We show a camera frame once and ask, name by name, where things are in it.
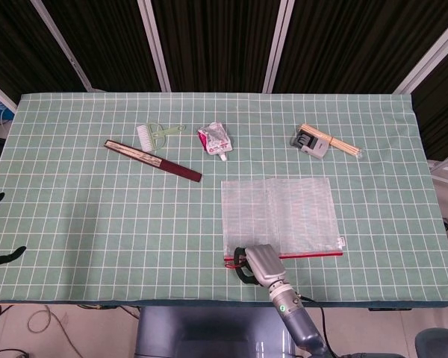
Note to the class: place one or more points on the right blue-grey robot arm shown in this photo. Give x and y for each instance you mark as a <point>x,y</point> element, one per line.
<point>298,320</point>

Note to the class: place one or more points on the blue-grey robot torso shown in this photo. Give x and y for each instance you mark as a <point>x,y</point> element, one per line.
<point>209,332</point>

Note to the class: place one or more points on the crumpled pink white spout pouch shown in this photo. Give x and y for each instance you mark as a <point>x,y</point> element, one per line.
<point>214,139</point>

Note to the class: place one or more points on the grey black stamp device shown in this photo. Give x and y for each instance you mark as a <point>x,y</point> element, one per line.
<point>315,146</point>

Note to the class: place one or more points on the white partition post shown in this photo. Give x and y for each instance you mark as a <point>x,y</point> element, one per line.
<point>61,44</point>
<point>279,44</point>
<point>155,44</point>
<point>429,56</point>

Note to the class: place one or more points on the dark red folded fan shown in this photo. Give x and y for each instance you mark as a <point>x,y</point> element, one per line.
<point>179,168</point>

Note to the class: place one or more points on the small green hand brush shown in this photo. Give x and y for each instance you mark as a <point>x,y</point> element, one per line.
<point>155,138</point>

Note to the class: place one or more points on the green white checked tablecloth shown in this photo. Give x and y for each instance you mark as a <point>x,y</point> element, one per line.
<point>97,223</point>

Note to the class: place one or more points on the bundle of wooden sticks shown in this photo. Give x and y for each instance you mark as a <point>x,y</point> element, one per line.
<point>345,146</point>

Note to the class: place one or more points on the clear zip pouch red slider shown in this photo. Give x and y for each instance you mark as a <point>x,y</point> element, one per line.
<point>283,209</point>

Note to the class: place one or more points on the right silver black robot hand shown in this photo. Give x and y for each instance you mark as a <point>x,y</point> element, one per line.
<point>265,263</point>

